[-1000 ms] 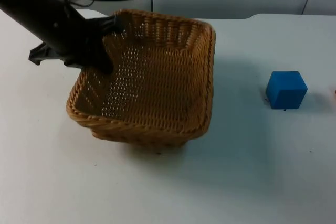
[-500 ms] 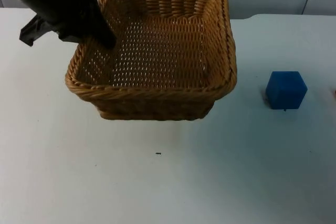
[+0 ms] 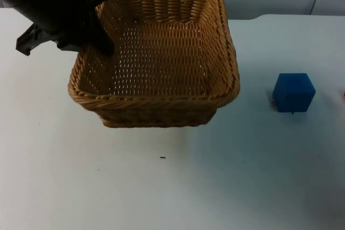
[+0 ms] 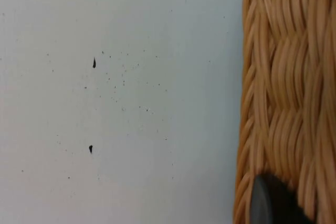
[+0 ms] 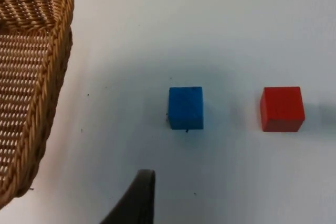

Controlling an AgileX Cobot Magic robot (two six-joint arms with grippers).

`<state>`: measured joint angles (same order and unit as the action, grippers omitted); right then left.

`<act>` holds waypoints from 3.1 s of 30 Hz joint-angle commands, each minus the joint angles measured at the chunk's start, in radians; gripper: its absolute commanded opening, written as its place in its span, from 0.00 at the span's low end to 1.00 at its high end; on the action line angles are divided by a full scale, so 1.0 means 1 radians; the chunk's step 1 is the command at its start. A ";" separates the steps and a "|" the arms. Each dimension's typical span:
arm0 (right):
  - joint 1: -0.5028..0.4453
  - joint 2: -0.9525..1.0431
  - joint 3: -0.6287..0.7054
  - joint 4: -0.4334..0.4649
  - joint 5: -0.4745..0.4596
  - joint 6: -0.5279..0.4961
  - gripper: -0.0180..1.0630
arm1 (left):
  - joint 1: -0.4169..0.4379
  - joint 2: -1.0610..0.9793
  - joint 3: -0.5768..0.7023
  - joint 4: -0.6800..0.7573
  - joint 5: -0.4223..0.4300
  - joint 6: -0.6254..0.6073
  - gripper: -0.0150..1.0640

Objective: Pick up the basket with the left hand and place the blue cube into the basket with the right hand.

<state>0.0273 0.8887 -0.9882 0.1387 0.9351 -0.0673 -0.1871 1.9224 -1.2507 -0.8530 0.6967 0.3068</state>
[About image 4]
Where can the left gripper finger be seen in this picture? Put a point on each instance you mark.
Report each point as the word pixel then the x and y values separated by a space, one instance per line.
pixel 273 203

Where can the brown wicker basket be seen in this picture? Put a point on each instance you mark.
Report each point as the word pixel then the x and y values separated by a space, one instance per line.
pixel 288 77

